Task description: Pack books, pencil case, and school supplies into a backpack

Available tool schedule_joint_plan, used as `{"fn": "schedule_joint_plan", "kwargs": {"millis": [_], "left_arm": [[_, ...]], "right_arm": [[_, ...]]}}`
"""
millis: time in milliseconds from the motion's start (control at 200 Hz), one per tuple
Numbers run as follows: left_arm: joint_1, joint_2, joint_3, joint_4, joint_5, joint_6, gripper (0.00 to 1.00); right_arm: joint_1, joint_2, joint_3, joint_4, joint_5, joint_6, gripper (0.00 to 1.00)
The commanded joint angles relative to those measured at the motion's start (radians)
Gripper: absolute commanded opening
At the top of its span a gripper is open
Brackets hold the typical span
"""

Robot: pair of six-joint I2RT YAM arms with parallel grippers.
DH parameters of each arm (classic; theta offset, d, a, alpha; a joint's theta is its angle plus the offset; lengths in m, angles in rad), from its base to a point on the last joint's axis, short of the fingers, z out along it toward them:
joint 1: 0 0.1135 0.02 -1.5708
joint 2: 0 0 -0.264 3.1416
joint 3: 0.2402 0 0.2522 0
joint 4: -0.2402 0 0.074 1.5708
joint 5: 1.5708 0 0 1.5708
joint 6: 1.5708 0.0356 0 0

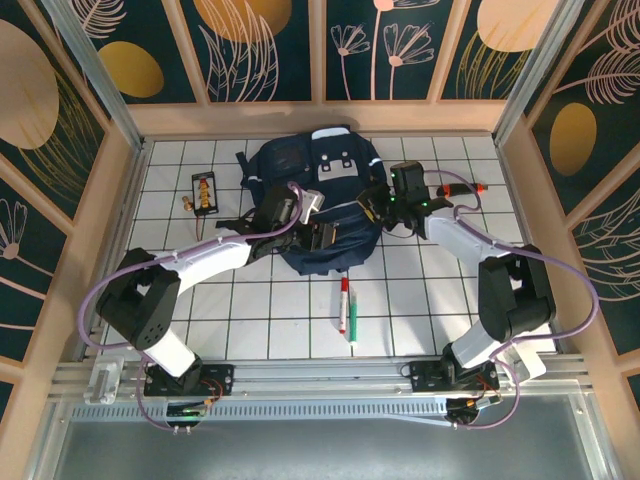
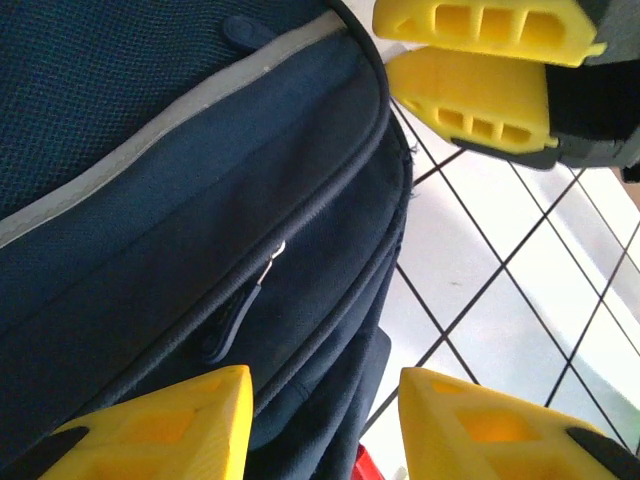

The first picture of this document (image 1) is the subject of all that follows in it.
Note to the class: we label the small brass knob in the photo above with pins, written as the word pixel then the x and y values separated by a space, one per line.
pixel 186 203

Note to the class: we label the aluminium mounting rail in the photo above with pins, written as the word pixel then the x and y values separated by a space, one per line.
pixel 320 377

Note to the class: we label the navy blue backpack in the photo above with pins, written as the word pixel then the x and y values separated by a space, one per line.
pixel 300 160

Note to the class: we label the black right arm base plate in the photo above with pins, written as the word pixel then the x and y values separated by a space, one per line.
pixel 425 377

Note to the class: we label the red capped white marker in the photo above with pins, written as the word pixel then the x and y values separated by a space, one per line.
pixel 344 310

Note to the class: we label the black tray with gold parts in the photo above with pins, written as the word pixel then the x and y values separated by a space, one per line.
pixel 205 195

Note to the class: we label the white plastic bracket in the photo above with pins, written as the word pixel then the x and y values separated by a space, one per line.
pixel 102 380
pixel 525 365

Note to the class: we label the grey metal sheet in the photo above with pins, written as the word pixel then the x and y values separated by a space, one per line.
pixel 320 450

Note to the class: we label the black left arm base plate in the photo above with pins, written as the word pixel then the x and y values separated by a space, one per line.
pixel 220 377

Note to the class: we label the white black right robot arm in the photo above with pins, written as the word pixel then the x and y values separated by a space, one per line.
pixel 460 240

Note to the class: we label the green marker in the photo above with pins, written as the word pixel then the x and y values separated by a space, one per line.
pixel 353 320

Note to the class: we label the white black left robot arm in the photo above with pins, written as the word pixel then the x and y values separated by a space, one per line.
pixel 210 255

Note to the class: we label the aluminium corner post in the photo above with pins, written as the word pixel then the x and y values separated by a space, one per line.
pixel 535 75
pixel 102 85

